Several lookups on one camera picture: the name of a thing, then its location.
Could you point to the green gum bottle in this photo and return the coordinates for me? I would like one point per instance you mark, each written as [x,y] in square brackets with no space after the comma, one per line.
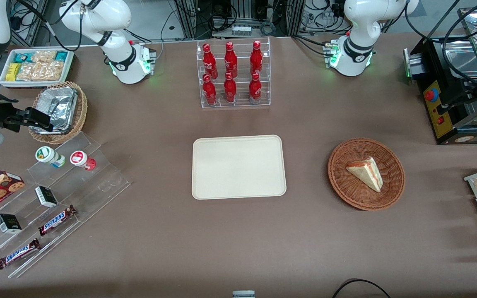
[49,156]

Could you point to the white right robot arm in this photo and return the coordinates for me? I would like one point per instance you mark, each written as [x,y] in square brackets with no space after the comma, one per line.
[119,54]

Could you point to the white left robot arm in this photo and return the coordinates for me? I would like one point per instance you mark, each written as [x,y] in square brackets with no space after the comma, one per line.
[356,49]

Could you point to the aluminium foil tray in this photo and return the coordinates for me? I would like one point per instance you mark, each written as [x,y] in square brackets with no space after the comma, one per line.
[62,105]

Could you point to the red gum bottle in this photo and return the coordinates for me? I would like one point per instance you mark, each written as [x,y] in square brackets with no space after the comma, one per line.
[82,159]

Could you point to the beige plastic tray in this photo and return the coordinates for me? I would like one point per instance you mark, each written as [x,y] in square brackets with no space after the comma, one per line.
[238,167]

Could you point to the light wicker basket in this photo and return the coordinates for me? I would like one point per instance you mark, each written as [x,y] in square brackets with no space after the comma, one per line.
[82,108]

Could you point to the clear cracker bag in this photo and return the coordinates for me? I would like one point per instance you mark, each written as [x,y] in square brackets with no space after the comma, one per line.
[44,56]
[29,71]
[52,70]

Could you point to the black sealing machine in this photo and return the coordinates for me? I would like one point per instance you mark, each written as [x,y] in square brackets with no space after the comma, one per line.
[441,62]

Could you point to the yellow snack pack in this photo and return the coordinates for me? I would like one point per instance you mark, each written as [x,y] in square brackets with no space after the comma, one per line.
[13,72]

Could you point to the white snack bin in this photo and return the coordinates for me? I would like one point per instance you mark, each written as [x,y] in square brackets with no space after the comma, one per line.
[68,66]

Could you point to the teal snack pack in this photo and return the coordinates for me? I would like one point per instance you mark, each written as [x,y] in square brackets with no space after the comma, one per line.
[22,57]

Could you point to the small black box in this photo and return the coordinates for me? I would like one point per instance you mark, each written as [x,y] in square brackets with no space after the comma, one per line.
[8,223]
[46,196]

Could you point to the clear acrylic stepped shelf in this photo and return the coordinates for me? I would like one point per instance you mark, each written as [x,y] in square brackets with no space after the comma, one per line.
[97,182]

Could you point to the snickers bar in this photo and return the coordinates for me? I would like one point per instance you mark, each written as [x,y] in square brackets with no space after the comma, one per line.
[56,220]
[18,253]

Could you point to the wrapped triangle sandwich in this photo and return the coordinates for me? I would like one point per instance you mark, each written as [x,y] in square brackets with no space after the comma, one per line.
[367,173]

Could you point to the red cola bottle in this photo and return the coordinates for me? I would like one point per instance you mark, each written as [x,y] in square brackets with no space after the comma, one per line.
[230,60]
[209,92]
[255,90]
[209,62]
[230,90]
[256,58]

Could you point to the round brown wicker basket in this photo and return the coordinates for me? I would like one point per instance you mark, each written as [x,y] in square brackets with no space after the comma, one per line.
[346,186]

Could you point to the clear acrylic bottle rack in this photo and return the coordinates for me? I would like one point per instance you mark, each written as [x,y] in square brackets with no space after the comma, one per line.
[233,105]

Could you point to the white power strip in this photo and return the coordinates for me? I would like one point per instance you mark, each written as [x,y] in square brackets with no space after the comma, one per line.
[241,30]

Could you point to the small grey device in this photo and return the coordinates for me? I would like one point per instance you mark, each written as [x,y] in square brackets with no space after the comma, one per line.
[243,294]

